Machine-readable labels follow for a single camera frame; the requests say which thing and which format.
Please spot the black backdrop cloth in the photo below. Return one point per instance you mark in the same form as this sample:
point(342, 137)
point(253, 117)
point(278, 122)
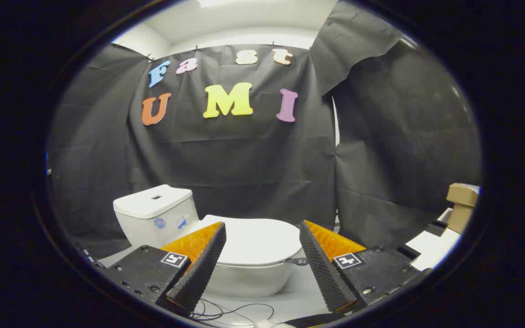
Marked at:
point(244, 159)

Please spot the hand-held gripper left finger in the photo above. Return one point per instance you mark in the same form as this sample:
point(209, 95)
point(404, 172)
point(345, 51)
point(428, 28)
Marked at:
point(198, 273)

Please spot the white board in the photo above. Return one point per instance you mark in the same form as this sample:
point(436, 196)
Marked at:
point(433, 248)

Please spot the round black lid pull tab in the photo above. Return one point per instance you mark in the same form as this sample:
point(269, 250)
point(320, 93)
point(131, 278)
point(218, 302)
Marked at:
point(299, 261)

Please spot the brown cardboard box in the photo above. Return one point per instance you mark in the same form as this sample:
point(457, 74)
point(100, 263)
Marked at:
point(463, 193)
point(459, 218)

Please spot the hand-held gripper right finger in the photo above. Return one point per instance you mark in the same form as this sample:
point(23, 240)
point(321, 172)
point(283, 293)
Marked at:
point(324, 273)

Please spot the white toilet lid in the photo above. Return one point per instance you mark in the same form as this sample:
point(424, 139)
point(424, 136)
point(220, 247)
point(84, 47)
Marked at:
point(258, 239)

